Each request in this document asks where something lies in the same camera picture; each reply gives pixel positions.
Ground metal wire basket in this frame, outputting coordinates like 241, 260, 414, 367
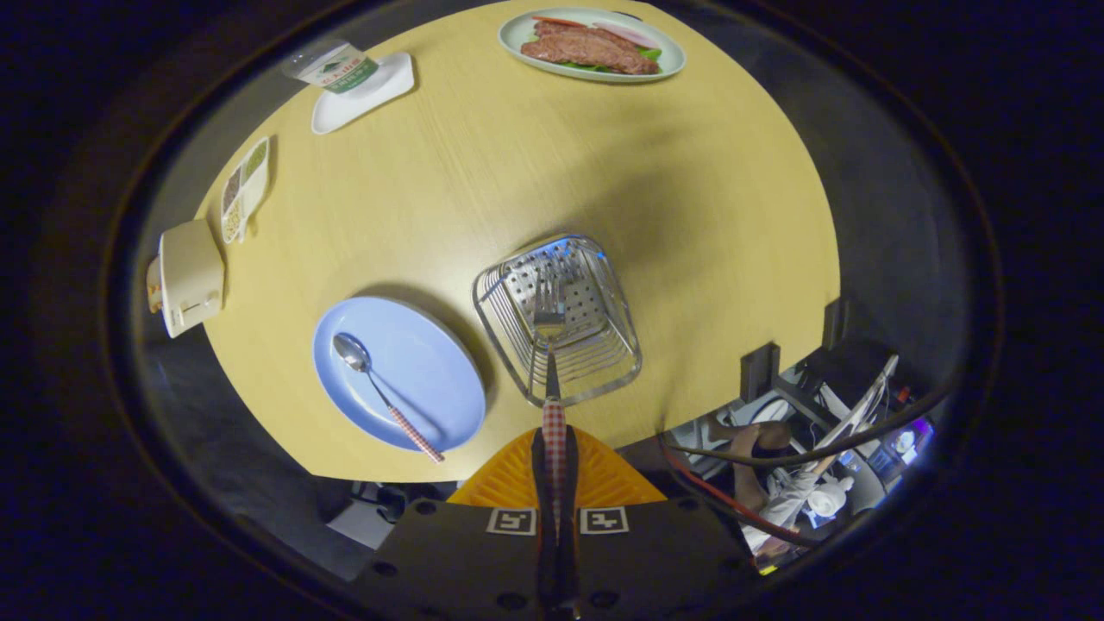
472, 234, 643, 408

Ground clear water bottle green cap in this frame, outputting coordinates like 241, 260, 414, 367
280, 39, 380, 94

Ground pale green plate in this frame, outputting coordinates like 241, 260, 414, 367
498, 7, 687, 84

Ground cream toaster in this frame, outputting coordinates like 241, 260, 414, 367
145, 218, 227, 339

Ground red cable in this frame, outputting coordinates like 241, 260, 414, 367
662, 447, 820, 546

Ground white square coaster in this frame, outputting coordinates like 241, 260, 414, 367
310, 52, 416, 135

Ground fork with checked handle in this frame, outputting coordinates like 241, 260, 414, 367
532, 273, 568, 540

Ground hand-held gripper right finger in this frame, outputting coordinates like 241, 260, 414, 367
556, 427, 764, 620

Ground blue plate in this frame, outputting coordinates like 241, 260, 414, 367
311, 296, 487, 453

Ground spoon with checked handle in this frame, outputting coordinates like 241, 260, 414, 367
332, 332, 446, 464

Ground black cable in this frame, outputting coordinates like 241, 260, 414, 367
660, 379, 950, 471

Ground black backdrop cloth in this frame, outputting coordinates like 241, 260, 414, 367
129, 0, 971, 406

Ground person's leg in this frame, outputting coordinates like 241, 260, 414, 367
709, 420, 794, 518

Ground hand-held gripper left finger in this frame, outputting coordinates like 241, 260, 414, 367
349, 427, 553, 620

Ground brown meat slices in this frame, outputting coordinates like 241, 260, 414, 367
520, 19, 661, 76

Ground white divided dish with beans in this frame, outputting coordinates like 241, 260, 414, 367
220, 136, 271, 245

